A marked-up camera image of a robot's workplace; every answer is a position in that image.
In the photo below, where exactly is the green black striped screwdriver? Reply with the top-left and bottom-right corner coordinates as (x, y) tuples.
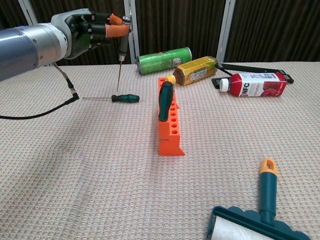
(82, 93), (140, 103)

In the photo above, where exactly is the grey metal partition post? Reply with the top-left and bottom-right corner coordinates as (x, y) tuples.
(216, 0), (237, 63)
(18, 0), (42, 27)
(123, 0), (141, 65)

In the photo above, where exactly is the teal lint roller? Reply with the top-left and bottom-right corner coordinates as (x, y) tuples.
(206, 157), (312, 240)

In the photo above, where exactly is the teal handle screwdriver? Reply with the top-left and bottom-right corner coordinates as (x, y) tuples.
(158, 81), (175, 123)

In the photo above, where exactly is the orange hole block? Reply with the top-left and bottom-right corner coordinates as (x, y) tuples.
(157, 76), (187, 157)

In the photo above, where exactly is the red juice carton bottle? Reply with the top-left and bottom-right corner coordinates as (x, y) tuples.
(219, 72), (288, 98)

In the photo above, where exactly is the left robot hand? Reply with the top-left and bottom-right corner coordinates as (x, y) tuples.
(51, 8), (131, 60)

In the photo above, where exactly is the black metal precision screwdriver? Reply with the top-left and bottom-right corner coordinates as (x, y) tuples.
(116, 15), (132, 93)

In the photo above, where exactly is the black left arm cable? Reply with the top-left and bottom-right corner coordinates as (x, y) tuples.
(0, 62), (80, 120)

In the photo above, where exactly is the green chip can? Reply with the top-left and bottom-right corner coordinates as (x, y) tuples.
(136, 46), (193, 75)

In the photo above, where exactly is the beige woven tablecloth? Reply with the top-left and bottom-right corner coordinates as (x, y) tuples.
(0, 60), (320, 240)

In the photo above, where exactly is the black plastic strip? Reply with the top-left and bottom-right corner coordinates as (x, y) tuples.
(214, 62), (287, 76)
(211, 72), (295, 89)

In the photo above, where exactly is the yellow label tea bottle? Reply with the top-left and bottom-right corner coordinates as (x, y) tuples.
(166, 56), (219, 87)

